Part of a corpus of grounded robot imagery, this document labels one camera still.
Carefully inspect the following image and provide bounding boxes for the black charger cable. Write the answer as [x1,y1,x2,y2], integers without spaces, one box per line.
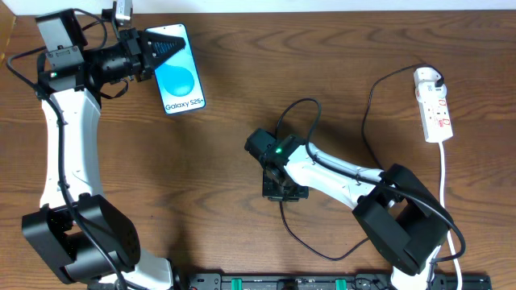
[278,63,445,262]

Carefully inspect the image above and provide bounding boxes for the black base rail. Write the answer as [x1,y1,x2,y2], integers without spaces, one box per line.
[177,272,491,290]

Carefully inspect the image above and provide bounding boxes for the white power strip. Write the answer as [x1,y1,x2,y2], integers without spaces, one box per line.
[418,95,453,143]

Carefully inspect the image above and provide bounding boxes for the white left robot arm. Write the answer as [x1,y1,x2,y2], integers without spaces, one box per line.
[22,29,183,289]

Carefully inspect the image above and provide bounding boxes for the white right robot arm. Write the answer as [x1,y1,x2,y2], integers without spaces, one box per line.
[244,129,451,289]

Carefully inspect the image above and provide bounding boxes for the blue Galaxy smartphone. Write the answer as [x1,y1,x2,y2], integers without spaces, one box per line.
[145,23,206,115]

